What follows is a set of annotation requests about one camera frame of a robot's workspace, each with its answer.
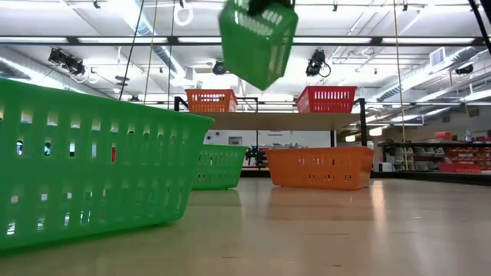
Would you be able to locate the wooden shelf with black legs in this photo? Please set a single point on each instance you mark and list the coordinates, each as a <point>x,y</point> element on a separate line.
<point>280,120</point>

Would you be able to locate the white ceiling vent box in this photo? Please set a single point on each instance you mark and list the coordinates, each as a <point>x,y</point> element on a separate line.
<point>437,56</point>

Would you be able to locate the black metal table frame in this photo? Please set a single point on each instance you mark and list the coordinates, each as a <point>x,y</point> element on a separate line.
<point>441,177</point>

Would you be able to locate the red plastic basket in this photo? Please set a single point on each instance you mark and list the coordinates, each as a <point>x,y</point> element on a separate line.
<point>113,153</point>
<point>326,99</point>

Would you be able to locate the large grey duct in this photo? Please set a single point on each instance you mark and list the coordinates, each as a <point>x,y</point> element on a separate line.
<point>23,65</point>

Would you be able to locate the green plastic basket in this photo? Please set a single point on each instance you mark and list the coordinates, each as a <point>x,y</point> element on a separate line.
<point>96,184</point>
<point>220,168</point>
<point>257,50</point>

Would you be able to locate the black ceiling spotlight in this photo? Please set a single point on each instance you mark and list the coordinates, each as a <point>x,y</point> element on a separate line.
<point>464,69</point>
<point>315,61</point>
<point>67,61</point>
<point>217,68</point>

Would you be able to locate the orange plastic basket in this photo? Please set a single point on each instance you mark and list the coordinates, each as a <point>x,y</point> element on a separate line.
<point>211,100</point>
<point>318,168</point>

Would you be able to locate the black overhead frame bar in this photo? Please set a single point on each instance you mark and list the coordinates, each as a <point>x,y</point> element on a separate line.
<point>172,40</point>

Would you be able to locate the storage shelving with bins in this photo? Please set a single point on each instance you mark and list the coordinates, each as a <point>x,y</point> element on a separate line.
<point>433,153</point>

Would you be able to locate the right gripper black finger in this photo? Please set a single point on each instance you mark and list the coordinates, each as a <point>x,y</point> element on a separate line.
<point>264,5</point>

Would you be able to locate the silver air duct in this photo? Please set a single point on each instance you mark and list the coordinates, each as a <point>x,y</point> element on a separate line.
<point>138,21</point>

